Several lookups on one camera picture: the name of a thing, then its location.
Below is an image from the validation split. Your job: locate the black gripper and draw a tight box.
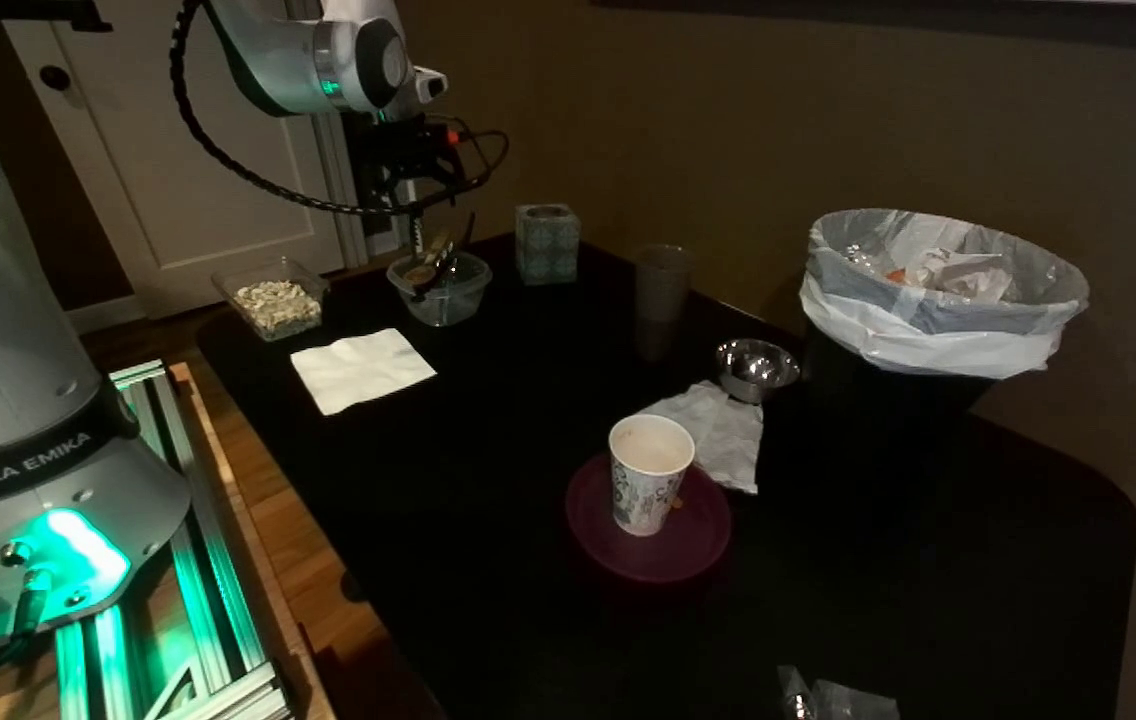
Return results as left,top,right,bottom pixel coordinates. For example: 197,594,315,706
349,108,474,274

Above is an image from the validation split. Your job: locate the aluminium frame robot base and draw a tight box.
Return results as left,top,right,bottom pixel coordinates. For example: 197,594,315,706
0,355,297,720

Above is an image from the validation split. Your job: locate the clear plastic bowl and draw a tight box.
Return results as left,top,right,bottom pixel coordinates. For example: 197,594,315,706
384,245,496,331

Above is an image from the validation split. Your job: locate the small metal bowl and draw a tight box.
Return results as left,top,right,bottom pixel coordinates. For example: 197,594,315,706
713,335,802,410

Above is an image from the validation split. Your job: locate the flat white napkin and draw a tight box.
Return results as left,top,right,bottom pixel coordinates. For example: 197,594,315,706
287,326,441,420

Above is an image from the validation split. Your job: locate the clear container of white pieces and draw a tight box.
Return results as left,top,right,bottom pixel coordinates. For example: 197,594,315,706
206,257,330,345

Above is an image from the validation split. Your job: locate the translucent plastic cup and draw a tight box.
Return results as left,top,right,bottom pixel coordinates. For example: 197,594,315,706
631,239,695,364

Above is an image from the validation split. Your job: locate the white door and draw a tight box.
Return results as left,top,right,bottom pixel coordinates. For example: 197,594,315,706
0,0,376,326

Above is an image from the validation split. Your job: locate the patterned paper cup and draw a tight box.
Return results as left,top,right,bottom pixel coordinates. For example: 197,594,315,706
603,414,699,541

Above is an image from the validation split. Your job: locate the crumpled white tissue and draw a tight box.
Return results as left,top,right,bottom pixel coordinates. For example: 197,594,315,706
650,378,768,501

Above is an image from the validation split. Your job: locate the purple round plate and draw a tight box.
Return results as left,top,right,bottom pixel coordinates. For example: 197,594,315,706
558,451,734,589

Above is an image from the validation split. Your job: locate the trash bin with white liner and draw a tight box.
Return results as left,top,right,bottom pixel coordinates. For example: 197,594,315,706
794,204,1094,451

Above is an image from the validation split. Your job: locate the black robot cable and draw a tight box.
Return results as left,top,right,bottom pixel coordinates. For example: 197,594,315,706
162,0,511,225

